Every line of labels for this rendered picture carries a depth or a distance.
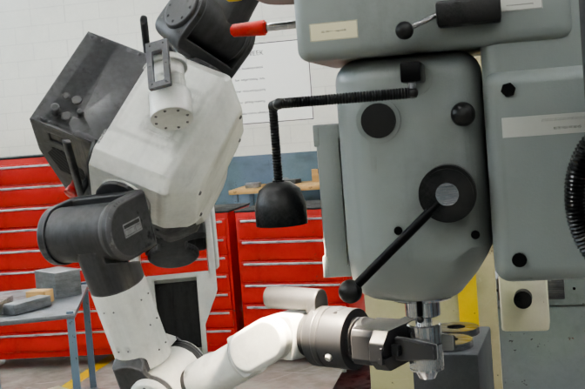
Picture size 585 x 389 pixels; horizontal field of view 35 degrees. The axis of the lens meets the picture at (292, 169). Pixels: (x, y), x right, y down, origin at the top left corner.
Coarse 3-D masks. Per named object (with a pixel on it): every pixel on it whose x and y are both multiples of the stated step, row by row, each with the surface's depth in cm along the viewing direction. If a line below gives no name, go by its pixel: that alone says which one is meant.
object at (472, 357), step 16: (464, 336) 176; (480, 336) 181; (448, 352) 170; (464, 352) 169; (480, 352) 171; (448, 368) 169; (464, 368) 168; (480, 368) 169; (416, 384) 171; (432, 384) 170; (448, 384) 170; (464, 384) 169; (480, 384) 168
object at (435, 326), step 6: (408, 324) 129; (414, 324) 128; (432, 324) 128; (438, 324) 127; (408, 330) 128; (414, 330) 127; (420, 330) 126; (426, 330) 126; (432, 330) 126; (438, 330) 127
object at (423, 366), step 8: (408, 336) 128; (416, 336) 127; (424, 336) 126; (432, 336) 126; (440, 336) 128; (440, 344) 128; (440, 352) 127; (424, 360) 127; (432, 360) 127; (440, 360) 127; (416, 368) 127; (424, 368) 127; (432, 368) 127; (440, 368) 127
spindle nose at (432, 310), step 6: (408, 306) 127; (414, 306) 127; (426, 306) 126; (432, 306) 126; (438, 306) 127; (408, 312) 127; (414, 312) 127; (426, 312) 126; (432, 312) 126; (438, 312) 127; (414, 318) 127; (426, 318) 126
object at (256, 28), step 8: (232, 24) 141; (240, 24) 141; (248, 24) 140; (256, 24) 140; (264, 24) 140; (272, 24) 140; (280, 24) 139; (288, 24) 139; (232, 32) 141; (240, 32) 140; (248, 32) 140; (256, 32) 140; (264, 32) 140
